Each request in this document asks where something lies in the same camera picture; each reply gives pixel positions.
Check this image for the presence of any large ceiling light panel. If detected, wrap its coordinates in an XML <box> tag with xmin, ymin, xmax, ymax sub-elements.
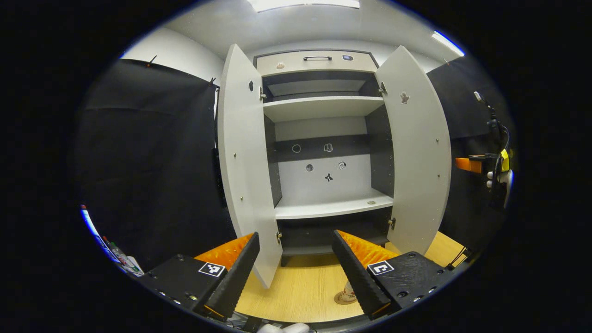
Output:
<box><xmin>247</xmin><ymin>0</ymin><xmax>360</xmax><ymax>12</ymax></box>

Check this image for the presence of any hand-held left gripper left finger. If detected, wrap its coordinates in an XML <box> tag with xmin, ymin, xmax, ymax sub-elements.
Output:
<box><xmin>139</xmin><ymin>231</ymin><xmax>260</xmax><ymax>323</ymax></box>

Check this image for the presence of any white cabinet door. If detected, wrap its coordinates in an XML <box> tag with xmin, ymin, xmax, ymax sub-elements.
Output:
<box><xmin>217</xmin><ymin>44</ymin><xmax>284</xmax><ymax>289</ymax></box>
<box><xmin>375</xmin><ymin>45</ymin><xmax>452</xmax><ymax>255</ymax></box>

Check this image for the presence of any grey and white cabinet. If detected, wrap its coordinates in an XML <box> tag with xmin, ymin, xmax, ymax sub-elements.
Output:
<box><xmin>253</xmin><ymin>49</ymin><xmax>396</xmax><ymax>268</ymax></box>

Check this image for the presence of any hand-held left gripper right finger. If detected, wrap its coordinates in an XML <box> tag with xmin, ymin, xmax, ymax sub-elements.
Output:
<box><xmin>331</xmin><ymin>229</ymin><xmax>456</xmax><ymax>321</ymax></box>

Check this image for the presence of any pile of coloured items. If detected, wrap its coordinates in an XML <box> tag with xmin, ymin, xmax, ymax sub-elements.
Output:
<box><xmin>81</xmin><ymin>205</ymin><xmax>145</xmax><ymax>277</ymax></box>

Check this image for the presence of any small ceiling light panel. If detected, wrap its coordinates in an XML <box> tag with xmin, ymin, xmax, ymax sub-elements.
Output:
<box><xmin>432</xmin><ymin>30</ymin><xmax>465</xmax><ymax>57</ymax></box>

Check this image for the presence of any white cabinet drawer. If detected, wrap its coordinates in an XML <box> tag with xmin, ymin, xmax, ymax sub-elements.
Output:
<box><xmin>256</xmin><ymin>51</ymin><xmax>379</xmax><ymax>77</ymax></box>

